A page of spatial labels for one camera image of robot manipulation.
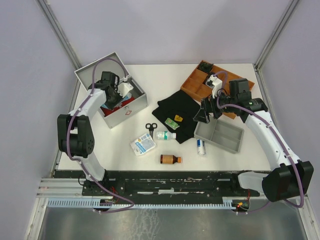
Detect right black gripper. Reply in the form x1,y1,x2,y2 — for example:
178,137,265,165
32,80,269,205
193,89,237,124

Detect light blue mask packet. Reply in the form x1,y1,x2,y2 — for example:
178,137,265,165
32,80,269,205
101,92,132,110

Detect green small sachet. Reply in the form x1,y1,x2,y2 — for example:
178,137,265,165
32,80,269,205
164,118,180,130

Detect black handled scissors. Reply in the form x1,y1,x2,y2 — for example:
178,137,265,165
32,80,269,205
145,123,158,139

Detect blue white gauze packet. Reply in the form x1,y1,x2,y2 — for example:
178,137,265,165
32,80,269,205
130,133,157,156

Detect red first aid kit pouch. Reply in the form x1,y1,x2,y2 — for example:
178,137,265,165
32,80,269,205
100,96,135,117

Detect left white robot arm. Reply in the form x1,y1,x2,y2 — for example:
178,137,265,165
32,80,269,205
57,71,122,195

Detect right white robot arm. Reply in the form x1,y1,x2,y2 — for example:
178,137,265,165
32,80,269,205
193,75,314,208

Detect brown medicine bottle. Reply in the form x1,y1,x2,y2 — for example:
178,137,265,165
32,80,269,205
160,154,182,165

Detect grey metal first aid box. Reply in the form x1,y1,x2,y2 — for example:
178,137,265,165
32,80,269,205
74,52,148,129

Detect black folded cloth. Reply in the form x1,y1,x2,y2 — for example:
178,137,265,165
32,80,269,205
152,90,200,144

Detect white blue tube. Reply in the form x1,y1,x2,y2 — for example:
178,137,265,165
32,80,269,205
196,138,206,156

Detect brown wooden compartment tray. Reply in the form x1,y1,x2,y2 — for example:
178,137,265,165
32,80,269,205
180,64,243,103

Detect grey plastic divided tray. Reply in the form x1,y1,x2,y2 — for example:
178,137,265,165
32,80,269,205
194,117,244,154

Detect clear bottle green label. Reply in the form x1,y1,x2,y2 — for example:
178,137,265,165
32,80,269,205
156,131,177,141

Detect dark rolled item top compartment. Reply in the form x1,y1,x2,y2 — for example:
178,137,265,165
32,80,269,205
197,61,214,74

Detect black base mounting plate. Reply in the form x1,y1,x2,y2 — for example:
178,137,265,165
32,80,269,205
53,169,266,205

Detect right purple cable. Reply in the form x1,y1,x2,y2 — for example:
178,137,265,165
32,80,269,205
212,71,306,215

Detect purple cable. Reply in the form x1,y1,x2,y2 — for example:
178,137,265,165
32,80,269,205
67,57,135,214
212,71,306,215

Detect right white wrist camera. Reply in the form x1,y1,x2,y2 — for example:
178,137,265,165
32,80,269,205
205,74,223,99

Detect light blue cable duct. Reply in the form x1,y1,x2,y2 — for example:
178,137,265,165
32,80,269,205
47,197,244,210

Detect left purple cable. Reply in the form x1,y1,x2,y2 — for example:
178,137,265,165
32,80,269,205
67,57,135,214

